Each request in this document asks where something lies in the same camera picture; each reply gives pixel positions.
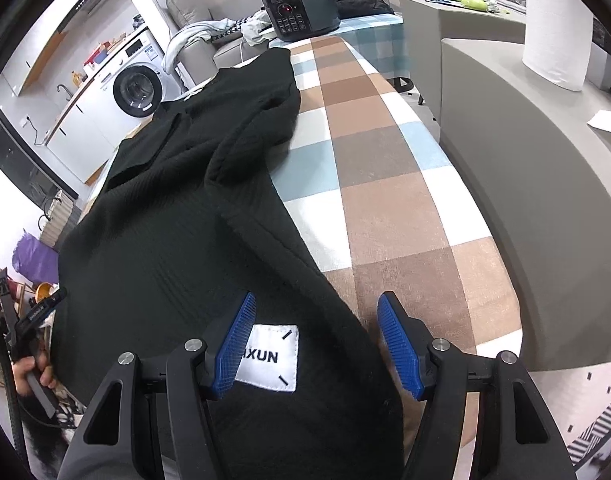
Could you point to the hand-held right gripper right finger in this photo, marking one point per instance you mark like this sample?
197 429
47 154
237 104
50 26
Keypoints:
400 355

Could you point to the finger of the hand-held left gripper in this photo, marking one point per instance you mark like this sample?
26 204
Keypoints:
57 296

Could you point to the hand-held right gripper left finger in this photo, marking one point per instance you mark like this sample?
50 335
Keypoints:
235 352

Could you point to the black knitted sweater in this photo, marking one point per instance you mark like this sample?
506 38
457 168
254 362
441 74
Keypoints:
175 240

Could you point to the person's left forearm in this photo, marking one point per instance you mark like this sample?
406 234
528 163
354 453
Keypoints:
45 435

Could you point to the person's left hand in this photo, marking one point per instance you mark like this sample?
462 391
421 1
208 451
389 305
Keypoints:
22 377

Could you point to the orange bowl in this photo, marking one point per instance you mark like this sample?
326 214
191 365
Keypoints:
44 292

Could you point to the purple bag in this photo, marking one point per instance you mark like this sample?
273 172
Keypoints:
35 260

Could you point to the grey slatted basket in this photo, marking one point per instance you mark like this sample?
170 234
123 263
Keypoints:
60 220

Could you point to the dark glass appliance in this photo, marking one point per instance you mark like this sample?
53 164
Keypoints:
20 160

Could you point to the white kitchen counter cabinet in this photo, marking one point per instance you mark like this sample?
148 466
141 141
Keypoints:
85 115

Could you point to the checkered tablecloth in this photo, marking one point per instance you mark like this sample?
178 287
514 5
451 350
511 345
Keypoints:
375 170

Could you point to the striped rug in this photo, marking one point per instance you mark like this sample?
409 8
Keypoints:
600 425

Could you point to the white washing machine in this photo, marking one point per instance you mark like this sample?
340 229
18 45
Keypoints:
135 87

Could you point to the grey curved counter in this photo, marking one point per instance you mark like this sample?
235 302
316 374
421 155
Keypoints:
535 160

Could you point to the black chair base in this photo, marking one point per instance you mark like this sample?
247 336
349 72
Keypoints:
403 85

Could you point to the white grey garment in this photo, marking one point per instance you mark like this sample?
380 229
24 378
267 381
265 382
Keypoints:
185 35

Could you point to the houndstooth cloth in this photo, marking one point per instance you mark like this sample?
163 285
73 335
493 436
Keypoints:
228 35

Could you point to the white crumpled tissue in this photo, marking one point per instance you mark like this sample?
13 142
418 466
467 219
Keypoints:
608 120

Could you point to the grey sofa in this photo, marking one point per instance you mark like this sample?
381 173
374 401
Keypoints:
195 7

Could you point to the grey cabinet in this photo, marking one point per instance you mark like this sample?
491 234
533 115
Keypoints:
425 35

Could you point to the white crumpled cloth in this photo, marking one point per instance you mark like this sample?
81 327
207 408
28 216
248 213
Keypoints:
258 27

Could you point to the black steam iron station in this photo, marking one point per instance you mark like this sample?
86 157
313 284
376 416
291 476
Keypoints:
305 10

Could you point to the white paper towel roll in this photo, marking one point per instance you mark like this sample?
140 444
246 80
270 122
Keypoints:
555 30

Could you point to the white wall cabinet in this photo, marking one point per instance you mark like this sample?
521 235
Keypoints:
50 35

